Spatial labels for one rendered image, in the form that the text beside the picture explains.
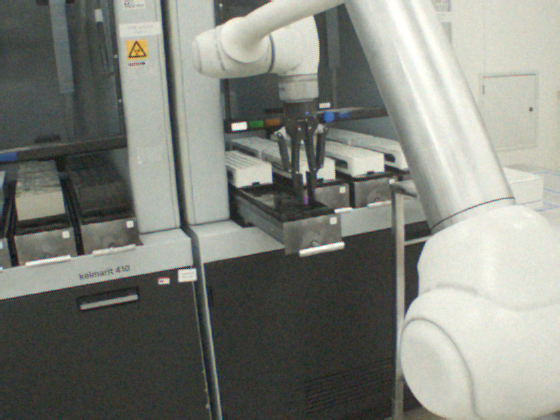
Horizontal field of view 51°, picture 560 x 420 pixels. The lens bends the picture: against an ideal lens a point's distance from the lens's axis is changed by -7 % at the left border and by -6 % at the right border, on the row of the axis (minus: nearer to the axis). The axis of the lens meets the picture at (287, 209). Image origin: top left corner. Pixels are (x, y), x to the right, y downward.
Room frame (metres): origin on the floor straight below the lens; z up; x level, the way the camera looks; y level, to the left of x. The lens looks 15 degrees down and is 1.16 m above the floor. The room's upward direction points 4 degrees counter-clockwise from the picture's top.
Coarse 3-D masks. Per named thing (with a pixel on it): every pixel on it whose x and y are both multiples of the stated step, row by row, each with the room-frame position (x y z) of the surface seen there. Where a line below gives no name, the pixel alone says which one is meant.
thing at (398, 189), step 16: (544, 176) 1.48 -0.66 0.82; (400, 192) 1.46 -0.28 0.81; (416, 192) 1.39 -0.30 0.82; (544, 192) 1.31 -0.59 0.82; (400, 208) 1.49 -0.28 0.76; (544, 208) 1.18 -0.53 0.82; (400, 224) 1.49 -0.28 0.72; (400, 240) 1.49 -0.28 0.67; (400, 256) 1.49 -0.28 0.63; (400, 272) 1.49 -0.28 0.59; (400, 288) 1.49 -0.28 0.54; (400, 304) 1.49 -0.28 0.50; (400, 320) 1.49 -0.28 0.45; (400, 336) 1.49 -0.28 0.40; (400, 368) 1.49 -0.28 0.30; (400, 384) 1.49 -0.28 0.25; (400, 400) 1.49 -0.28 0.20; (400, 416) 1.49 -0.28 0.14
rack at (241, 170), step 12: (228, 156) 1.80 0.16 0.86; (240, 156) 1.78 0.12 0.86; (252, 156) 1.76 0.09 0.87; (228, 168) 1.65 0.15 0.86; (240, 168) 1.59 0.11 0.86; (252, 168) 1.60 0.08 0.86; (264, 168) 1.61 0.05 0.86; (228, 180) 1.65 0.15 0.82; (240, 180) 1.59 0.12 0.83; (252, 180) 1.60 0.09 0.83; (264, 180) 1.61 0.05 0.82
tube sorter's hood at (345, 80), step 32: (224, 0) 1.56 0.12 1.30; (256, 0) 1.59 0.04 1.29; (320, 32) 1.65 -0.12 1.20; (352, 32) 1.69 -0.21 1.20; (320, 64) 1.65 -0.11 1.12; (352, 64) 1.69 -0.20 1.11; (224, 96) 1.55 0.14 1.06; (256, 96) 1.58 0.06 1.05; (320, 96) 1.65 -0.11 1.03; (352, 96) 1.68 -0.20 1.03; (224, 128) 1.57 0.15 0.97; (256, 128) 1.57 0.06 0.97
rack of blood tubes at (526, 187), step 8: (504, 168) 1.31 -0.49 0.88; (512, 176) 1.23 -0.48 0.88; (520, 176) 1.23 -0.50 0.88; (528, 176) 1.22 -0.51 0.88; (536, 176) 1.22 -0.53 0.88; (512, 184) 1.17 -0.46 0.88; (520, 184) 1.18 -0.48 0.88; (528, 184) 1.18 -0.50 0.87; (536, 184) 1.19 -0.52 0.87; (520, 192) 1.18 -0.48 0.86; (528, 192) 1.18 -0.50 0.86; (536, 192) 1.19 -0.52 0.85; (520, 200) 1.18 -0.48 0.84; (528, 200) 1.18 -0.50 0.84; (536, 200) 1.19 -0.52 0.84
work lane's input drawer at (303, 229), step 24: (240, 192) 1.54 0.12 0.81; (264, 192) 1.56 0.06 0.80; (288, 192) 1.53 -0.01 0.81; (264, 216) 1.35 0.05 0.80; (288, 216) 1.27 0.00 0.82; (312, 216) 1.28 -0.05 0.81; (336, 216) 1.30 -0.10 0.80; (288, 240) 1.25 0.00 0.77; (312, 240) 1.28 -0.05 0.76; (336, 240) 1.30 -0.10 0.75
